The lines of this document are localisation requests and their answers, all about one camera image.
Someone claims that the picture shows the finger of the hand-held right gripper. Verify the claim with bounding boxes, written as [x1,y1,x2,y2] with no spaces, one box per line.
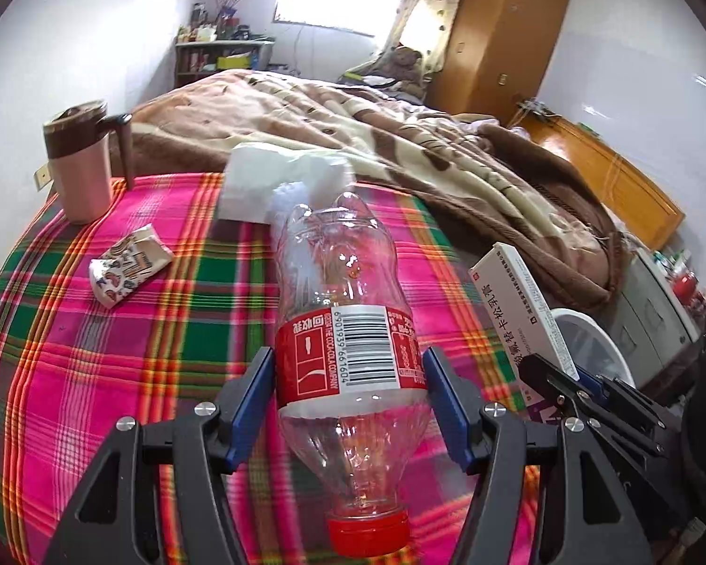
[579,372,683,457]
[518,353,604,425]

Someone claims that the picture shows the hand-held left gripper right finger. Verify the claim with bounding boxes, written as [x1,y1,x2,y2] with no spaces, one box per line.
[422,346,654,565]

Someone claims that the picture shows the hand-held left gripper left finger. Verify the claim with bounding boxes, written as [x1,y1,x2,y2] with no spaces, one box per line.
[41,346,274,565]

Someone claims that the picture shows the white trash bin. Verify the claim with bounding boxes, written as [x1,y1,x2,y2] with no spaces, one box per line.
[550,307,636,389]

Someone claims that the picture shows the white and purple medicine box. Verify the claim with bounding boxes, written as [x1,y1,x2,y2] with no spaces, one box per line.
[467,242,580,425]

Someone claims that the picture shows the clear plastic bottle red label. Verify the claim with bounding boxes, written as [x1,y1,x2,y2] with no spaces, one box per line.
[269,191,430,559]

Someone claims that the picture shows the grey cabinet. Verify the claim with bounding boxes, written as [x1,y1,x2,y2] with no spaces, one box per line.
[603,247,701,389]

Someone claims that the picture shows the pink plaid bedsheet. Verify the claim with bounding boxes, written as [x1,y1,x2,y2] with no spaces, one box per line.
[0,170,542,565]

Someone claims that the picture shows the crumpled printed paper cup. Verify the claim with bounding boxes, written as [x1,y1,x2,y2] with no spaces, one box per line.
[88,225,174,307]

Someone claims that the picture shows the wooden headboard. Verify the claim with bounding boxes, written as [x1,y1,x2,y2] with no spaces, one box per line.
[514,112,686,251]

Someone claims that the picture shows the white tissue paper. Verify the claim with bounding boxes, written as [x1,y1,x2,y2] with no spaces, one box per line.
[215,144,357,226]

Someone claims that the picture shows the brown patterned blanket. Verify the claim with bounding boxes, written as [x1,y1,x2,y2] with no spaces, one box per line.
[109,67,630,313]

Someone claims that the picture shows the pink mug with brown lid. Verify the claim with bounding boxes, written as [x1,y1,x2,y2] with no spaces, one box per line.
[42,100,135,225]

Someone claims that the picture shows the wooden wardrobe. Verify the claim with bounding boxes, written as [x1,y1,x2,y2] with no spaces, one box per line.
[426,0,570,127]

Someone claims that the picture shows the cluttered shelf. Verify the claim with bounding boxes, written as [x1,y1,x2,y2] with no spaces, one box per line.
[173,38,276,89]

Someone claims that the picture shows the brown teddy bear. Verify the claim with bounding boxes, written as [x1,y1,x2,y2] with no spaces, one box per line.
[377,46,427,98]

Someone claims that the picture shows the patterned curtain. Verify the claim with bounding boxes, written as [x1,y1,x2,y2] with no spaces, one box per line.
[377,0,468,86]

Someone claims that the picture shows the window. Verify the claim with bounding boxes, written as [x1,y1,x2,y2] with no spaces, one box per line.
[273,0,402,36]

